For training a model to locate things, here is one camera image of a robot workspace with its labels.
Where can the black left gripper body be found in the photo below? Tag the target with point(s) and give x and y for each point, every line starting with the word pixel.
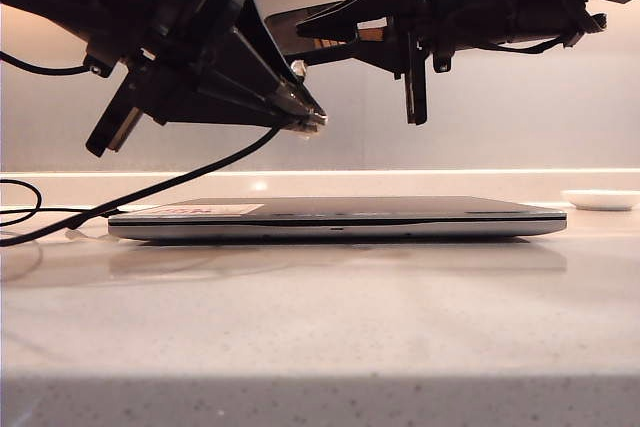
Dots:
pixel 200 7

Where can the silver Dell laptop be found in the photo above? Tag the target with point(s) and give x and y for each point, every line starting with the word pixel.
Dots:
pixel 330 229

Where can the white red text sticker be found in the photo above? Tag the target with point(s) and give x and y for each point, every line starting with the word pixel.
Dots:
pixel 240 209

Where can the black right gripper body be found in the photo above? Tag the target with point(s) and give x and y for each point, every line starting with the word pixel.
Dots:
pixel 465 2

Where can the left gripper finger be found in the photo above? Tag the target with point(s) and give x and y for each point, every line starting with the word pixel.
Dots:
pixel 277 67
pixel 225 104

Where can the black smartphone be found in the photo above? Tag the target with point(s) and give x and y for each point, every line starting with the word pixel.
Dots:
pixel 282 32

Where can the small white dish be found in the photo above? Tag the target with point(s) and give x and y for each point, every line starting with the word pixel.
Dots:
pixel 600 202

